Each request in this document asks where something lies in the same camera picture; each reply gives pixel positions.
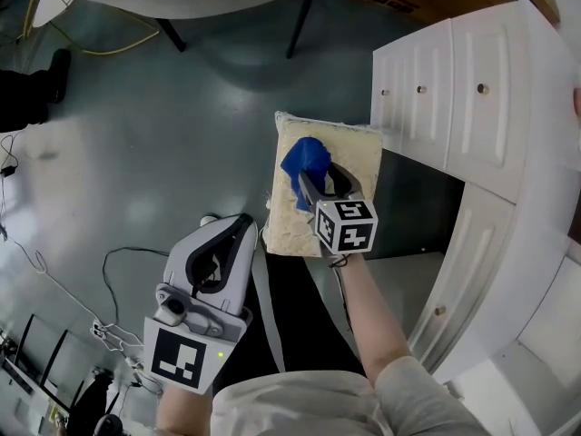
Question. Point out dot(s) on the person's right forearm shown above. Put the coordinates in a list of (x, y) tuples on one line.
[(377, 325)]

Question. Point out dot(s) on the pink tumbler cup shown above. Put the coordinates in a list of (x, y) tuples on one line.
[(577, 103)]

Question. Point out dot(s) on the blue cloth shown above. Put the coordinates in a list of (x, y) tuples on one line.
[(308, 157)]

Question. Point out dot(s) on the person's light grey shirt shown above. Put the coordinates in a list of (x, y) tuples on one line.
[(295, 407)]

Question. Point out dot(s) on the white power strip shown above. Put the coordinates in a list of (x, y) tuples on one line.
[(101, 333)]

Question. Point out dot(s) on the person's black trousers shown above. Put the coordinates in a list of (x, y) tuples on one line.
[(308, 325)]

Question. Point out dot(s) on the person's left forearm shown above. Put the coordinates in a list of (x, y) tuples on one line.
[(181, 411)]

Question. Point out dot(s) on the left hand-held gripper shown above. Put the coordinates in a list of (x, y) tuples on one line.
[(177, 357)]

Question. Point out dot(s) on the white desk with drawers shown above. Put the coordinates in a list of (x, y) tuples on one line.
[(481, 143)]

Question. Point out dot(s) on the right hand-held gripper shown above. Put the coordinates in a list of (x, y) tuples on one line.
[(349, 230)]

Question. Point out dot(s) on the black power adapter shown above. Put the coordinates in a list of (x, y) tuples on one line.
[(9, 171)]

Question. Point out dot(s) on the cream fluffy stool cushion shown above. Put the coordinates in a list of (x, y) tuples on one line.
[(354, 152)]

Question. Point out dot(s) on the person's white shoe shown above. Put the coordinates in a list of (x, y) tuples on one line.
[(209, 220)]

